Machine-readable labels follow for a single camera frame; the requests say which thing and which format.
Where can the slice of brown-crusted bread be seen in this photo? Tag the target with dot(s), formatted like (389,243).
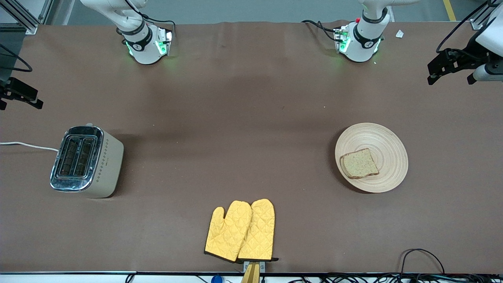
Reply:
(359,163)

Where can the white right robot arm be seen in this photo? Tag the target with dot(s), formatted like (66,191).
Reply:
(135,23)

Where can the small metal bracket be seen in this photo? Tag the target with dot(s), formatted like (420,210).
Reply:
(262,266)

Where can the yellow quilted oven mitt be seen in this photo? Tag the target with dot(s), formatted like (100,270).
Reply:
(228,232)
(259,232)

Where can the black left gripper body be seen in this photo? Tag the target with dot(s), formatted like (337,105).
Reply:
(462,59)

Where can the round light wooden plate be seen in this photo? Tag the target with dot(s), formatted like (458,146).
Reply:
(387,141)

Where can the small white paper scrap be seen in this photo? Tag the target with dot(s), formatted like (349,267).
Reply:
(399,33)

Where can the beige chrome-topped toaster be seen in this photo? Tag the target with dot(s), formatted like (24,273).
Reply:
(88,161)

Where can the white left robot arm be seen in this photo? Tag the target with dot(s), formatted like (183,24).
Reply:
(365,35)

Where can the aluminium frame profile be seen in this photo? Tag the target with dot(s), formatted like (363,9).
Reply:
(481,19)
(23,17)

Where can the small blue round object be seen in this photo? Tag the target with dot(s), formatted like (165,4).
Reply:
(217,279)

